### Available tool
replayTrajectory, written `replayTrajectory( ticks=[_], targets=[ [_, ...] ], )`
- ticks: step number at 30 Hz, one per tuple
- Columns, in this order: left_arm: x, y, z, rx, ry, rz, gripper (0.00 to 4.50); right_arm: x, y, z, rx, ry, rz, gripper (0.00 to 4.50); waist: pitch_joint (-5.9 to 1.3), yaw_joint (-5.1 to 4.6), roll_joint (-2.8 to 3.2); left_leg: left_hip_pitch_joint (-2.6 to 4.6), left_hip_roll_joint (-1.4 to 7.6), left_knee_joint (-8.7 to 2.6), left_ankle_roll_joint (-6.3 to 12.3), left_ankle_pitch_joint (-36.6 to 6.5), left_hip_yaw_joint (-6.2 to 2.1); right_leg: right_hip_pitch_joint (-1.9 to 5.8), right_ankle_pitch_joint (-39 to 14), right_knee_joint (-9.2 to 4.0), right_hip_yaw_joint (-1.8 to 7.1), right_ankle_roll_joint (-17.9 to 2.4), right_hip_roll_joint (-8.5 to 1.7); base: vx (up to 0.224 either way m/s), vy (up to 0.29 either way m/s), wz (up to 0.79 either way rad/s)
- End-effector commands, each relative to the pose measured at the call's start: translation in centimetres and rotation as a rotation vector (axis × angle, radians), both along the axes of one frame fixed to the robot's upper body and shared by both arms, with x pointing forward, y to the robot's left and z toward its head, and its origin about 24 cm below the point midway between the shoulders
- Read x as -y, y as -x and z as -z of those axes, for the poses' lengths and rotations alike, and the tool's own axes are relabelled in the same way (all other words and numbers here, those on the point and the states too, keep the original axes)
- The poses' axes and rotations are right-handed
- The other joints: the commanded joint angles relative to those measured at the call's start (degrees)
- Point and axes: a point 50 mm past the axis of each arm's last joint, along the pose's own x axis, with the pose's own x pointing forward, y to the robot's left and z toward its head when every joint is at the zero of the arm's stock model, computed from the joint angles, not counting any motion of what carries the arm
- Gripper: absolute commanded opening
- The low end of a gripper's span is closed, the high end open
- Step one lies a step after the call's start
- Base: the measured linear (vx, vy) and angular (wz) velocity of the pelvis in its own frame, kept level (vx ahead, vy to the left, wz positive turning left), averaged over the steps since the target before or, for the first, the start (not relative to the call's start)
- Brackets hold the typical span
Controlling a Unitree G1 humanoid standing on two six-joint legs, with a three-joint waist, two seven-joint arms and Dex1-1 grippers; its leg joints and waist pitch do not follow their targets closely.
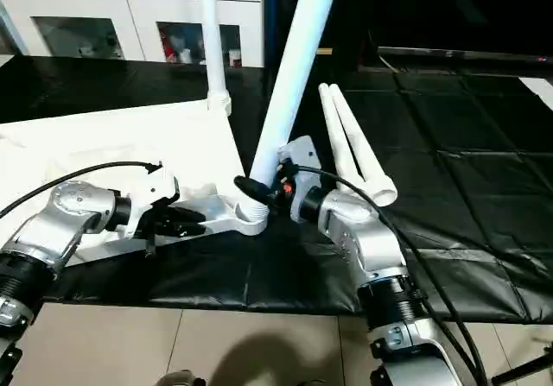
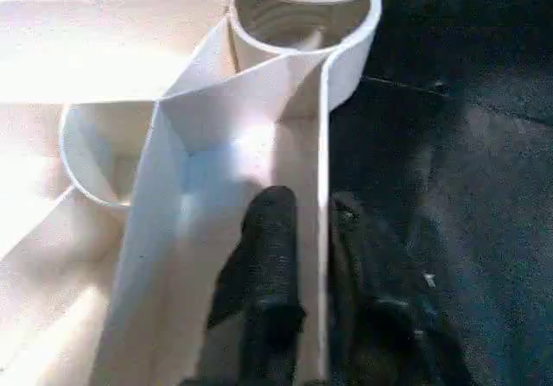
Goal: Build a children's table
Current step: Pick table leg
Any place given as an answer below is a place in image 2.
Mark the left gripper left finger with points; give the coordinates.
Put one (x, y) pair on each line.
(263, 291)

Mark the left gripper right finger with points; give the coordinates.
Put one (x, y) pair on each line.
(380, 317)

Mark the white plastic table top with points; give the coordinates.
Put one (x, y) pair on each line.
(130, 101)

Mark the black work mat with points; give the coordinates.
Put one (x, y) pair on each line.
(467, 187)

